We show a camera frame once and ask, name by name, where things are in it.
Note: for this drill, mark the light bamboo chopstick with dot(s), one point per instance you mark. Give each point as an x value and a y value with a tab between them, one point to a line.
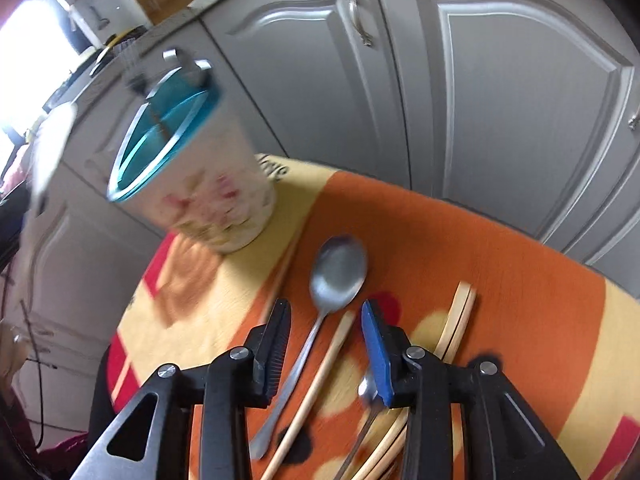
452	324
462	329

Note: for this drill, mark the long silver spoon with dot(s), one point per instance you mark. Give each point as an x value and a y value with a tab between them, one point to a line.
337	276

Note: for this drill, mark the yellow black pot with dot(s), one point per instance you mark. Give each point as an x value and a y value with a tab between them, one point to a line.
93	61

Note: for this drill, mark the brown wooden chopstick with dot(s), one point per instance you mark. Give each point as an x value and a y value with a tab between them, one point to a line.
310	398

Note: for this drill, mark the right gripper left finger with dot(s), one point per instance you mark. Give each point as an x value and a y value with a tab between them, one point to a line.
269	343

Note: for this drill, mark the small silver spoon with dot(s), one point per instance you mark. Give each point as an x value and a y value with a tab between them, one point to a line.
371	400

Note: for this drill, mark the orange yellow red towel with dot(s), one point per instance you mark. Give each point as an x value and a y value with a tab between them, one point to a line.
568	338

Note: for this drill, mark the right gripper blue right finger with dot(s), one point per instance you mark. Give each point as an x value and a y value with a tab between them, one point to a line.
385	346

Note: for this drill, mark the utensil holder cup teal rim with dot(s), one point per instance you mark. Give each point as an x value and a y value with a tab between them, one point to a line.
186	164

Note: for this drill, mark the cabinet door handle pair left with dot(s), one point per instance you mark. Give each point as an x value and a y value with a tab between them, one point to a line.
633	122

